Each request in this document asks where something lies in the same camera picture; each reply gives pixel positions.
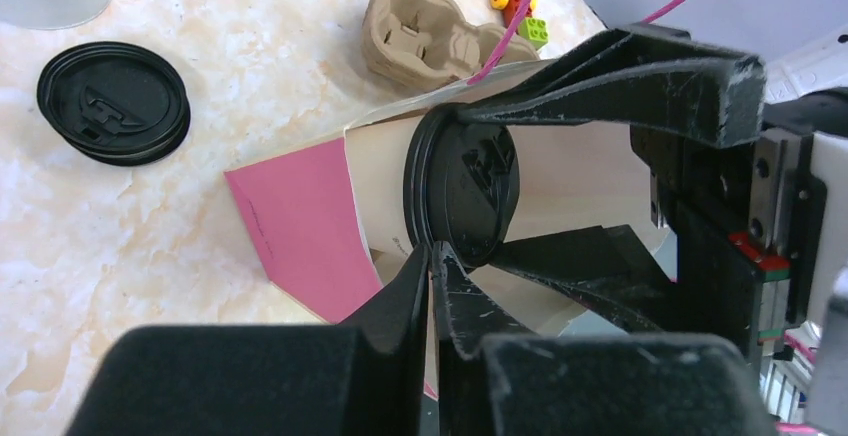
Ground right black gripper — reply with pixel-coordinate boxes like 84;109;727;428
455;28;847;365

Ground green red toy block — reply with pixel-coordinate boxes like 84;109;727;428
489;0;549;50

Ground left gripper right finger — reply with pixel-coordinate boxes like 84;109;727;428
431;242;777;435

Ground black cup lid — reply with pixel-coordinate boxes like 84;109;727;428
402;103;520;271

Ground white paper cup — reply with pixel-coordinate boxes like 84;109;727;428
345;116;421;258

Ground cream pink paper bag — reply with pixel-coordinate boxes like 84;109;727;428
225;57;677;323

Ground stack of black lids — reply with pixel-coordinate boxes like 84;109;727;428
36;41;191;167

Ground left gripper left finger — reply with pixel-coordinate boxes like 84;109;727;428
68;246;431;435

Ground brown pulp cup carrier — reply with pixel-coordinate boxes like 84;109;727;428
361;0;506;92

